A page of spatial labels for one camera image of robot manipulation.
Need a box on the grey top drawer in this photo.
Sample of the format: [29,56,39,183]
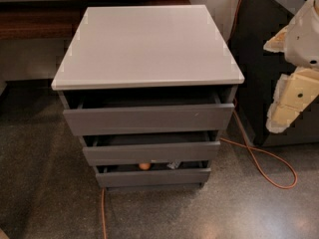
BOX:
[63,104,234,135]

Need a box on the clear plastic water bottle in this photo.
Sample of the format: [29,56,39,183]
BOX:
[167,161,181,169]

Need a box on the grey drawer cabinet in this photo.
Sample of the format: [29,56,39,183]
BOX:
[52,5,244,190]

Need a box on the orange power cable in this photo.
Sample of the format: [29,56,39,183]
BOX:
[100,0,299,239]

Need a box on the grey bottom drawer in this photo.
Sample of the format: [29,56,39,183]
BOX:
[96,161,211,188]

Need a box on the grey drawer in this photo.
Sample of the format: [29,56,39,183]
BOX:
[63,104,234,135]
[83,131,220,165]
[96,161,211,188]

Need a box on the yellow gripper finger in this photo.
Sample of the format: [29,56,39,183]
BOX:
[263,26,288,53]
[266,67,319,133]

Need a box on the grey middle drawer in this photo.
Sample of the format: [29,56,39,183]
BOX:
[83,131,220,165]

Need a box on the orange fruit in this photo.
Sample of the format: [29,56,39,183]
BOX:
[139,163,151,170]

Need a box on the black trash bin cabinet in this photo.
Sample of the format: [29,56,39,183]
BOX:
[229,0,319,146]

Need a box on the dark wooden bench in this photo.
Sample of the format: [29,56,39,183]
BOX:
[0,0,190,40]

